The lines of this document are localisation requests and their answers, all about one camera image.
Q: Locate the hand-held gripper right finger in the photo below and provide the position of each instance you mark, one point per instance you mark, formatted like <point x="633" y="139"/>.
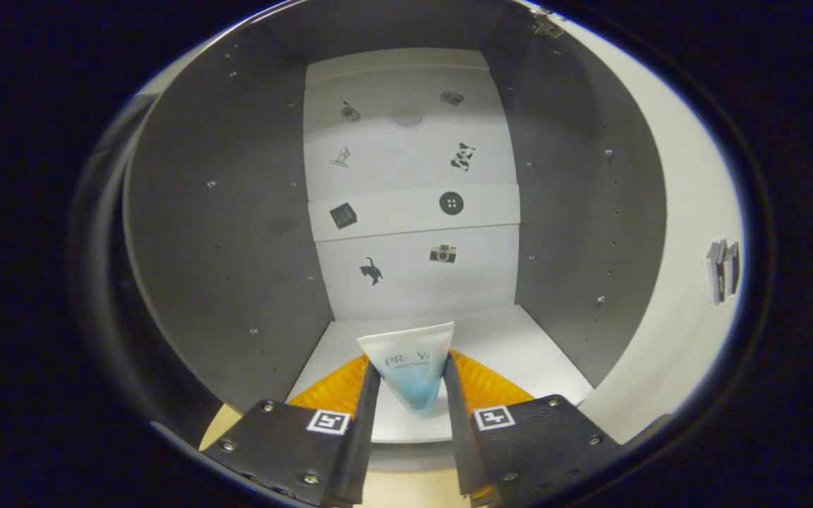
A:
<point x="466" y="444"/>

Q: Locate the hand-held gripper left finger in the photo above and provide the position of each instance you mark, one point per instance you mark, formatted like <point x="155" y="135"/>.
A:
<point x="360" y="444"/>

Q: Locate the white blue squeeze tube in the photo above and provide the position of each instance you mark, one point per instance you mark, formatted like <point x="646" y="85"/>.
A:
<point x="410" y="367"/>

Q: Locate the grey cabinet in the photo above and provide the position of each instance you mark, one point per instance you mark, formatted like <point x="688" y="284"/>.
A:
<point x="237" y="233"/>

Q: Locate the metal door hinge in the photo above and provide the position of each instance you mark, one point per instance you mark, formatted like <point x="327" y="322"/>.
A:
<point x="546" y="25"/>

